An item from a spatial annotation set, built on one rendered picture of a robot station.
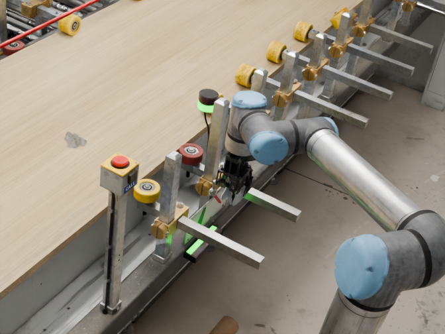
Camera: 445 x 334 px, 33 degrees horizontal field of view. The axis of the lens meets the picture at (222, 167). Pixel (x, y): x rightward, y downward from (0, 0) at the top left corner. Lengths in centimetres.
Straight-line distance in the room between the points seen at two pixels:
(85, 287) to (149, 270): 21
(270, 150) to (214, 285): 151
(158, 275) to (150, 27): 125
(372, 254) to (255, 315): 184
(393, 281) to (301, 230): 224
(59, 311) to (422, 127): 292
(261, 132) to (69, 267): 80
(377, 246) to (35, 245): 103
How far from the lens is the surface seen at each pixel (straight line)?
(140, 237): 258
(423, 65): 499
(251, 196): 244
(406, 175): 425
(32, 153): 245
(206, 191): 243
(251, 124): 192
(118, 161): 188
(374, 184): 170
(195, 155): 248
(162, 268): 237
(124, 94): 276
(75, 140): 249
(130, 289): 230
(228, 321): 309
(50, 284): 233
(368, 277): 143
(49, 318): 233
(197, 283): 332
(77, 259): 239
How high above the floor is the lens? 237
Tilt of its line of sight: 37 degrees down
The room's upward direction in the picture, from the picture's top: 10 degrees clockwise
